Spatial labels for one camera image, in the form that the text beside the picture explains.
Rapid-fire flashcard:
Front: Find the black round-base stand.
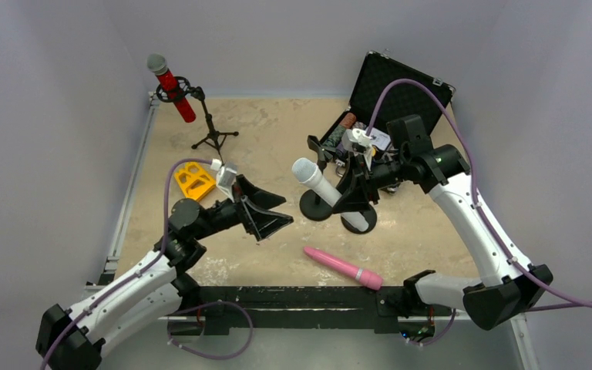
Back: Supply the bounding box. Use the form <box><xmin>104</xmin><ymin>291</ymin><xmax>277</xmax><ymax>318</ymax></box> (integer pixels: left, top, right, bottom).
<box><xmin>340</xmin><ymin>203</ymin><xmax>378</xmax><ymax>234</ymax></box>
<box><xmin>299</xmin><ymin>135</ymin><xmax>332</xmax><ymax>221</ymax></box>

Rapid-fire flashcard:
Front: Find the white microphone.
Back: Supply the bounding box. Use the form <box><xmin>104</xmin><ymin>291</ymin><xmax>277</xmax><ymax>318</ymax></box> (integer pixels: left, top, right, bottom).
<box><xmin>291</xmin><ymin>157</ymin><xmax>341</xmax><ymax>207</ymax></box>

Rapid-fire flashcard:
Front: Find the black tripod shock mount stand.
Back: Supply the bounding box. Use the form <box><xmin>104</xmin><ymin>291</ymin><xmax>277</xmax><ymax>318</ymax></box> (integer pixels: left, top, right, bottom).
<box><xmin>154</xmin><ymin>76</ymin><xmax>240</xmax><ymax>160</ymax></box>

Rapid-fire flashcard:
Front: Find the red glitter microphone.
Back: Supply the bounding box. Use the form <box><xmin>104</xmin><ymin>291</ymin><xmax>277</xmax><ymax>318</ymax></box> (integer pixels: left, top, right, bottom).
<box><xmin>146</xmin><ymin>53</ymin><xmax>196</xmax><ymax>123</ymax></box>

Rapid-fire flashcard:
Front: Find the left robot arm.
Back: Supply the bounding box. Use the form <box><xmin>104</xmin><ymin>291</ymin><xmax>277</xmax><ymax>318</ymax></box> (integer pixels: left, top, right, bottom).
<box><xmin>35</xmin><ymin>174</ymin><xmax>293</xmax><ymax>369</ymax></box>

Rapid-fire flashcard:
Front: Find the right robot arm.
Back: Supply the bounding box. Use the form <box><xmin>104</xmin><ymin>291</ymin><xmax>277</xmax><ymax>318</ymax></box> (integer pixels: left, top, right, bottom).
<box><xmin>331</xmin><ymin>115</ymin><xmax>553</xmax><ymax>331</ymax></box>

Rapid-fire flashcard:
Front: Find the white card deck box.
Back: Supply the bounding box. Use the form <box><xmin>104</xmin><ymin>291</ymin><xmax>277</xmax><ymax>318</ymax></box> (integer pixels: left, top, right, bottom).
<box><xmin>367</xmin><ymin>128</ymin><xmax>392</xmax><ymax>152</ymax></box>

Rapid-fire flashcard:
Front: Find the pink microphone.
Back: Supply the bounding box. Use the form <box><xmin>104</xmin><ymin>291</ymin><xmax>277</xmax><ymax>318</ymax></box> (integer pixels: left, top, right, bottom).
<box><xmin>303</xmin><ymin>247</ymin><xmax>383</xmax><ymax>291</ymax></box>

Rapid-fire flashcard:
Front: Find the black poker chip case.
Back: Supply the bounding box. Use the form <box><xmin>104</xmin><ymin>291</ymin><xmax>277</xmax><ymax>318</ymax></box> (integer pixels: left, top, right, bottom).
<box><xmin>319</xmin><ymin>51</ymin><xmax>456</xmax><ymax>161</ymax></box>

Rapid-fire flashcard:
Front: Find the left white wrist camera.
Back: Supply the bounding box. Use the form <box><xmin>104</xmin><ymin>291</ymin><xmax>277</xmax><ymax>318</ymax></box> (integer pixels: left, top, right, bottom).
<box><xmin>210</xmin><ymin>159</ymin><xmax>238</xmax><ymax>200</ymax></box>

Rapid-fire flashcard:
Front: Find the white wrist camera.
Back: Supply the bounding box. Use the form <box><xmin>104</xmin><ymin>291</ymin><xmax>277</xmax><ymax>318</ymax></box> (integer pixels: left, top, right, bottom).
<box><xmin>341</xmin><ymin>128</ymin><xmax>375</xmax><ymax>156</ymax></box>
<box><xmin>210</xmin><ymin>159</ymin><xmax>238</xmax><ymax>200</ymax></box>

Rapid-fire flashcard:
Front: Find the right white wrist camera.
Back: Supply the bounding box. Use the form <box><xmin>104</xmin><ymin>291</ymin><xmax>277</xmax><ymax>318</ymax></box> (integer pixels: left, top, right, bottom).
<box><xmin>341</xmin><ymin>128</ymin><xmax>375</xmax><ymax>156</ymax></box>

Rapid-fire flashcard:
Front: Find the yellow plastic bracket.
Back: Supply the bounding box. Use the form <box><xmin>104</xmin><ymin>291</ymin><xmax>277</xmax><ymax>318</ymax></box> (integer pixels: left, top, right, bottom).
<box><xmin>173</xmin><ymin>162</ymin><xmax>216</xmax><ymax>202</ymax></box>

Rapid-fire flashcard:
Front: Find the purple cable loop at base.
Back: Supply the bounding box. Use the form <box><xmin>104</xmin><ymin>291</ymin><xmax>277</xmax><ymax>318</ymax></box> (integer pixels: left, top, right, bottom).
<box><xmin>166</xmin><ymin>301</ymin><xmax>254</xmax><ymax>362</ymax></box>

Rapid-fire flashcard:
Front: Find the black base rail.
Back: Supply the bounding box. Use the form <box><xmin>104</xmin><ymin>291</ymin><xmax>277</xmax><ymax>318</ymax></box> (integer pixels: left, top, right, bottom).
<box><xmin>179</xmin><ymin>286</ymin><xmax>451</xmax><ymax>335</ymax></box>

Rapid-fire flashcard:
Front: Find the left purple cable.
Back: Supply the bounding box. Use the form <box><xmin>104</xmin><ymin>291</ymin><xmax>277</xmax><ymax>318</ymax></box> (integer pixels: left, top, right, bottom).
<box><xmin>39</xmin><ymin>158</ymin><xmax>220</xmax><ymax>370</ymax></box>

